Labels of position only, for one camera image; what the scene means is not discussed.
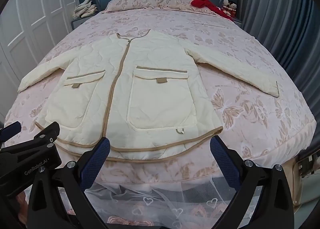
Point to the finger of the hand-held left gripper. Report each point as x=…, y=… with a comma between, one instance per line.
x=10, y=130
x=48, y=134

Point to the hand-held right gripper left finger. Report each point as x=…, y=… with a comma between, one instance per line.
x=96, y=160

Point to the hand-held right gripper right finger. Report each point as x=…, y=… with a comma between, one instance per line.
x=223, y=161

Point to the cream quilted jacket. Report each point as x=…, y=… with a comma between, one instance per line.
x=150, y=94

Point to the pink floral bedspread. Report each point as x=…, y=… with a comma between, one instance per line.
x=237, y=56

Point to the blue nightstand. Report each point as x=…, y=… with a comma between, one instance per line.
x=237, y=20
x=80, y=22

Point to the white wardrobe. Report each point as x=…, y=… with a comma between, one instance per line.
x=37, y=9

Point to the folded patterned cloth pile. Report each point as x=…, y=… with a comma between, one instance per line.
x=85, y=9

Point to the grey curtain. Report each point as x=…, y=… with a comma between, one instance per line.
x=275, y=19

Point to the plush doll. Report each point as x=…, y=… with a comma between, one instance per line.
x=225, y=4
x=232, y=7

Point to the red garment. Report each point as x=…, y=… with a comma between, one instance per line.
x=207, y=4

